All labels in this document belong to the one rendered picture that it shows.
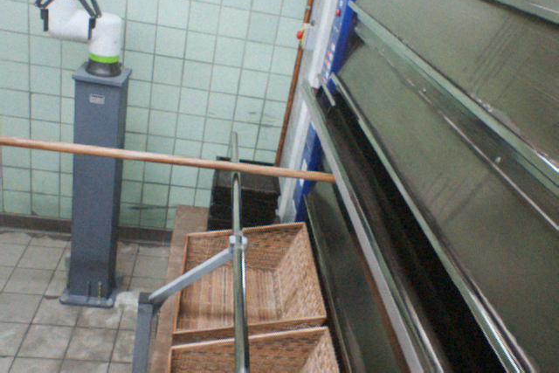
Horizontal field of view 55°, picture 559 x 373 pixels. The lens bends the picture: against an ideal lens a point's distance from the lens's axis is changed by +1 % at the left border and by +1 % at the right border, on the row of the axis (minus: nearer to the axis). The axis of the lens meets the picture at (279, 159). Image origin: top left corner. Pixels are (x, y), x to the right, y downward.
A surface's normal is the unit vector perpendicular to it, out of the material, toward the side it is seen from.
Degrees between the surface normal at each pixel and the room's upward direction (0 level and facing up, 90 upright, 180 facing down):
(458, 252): 70
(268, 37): 90
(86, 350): 0
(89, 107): 90
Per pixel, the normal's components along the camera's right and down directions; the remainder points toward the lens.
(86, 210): 0.06, 0.44
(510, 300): -0.86, -0.42
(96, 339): 0.18, -0.89
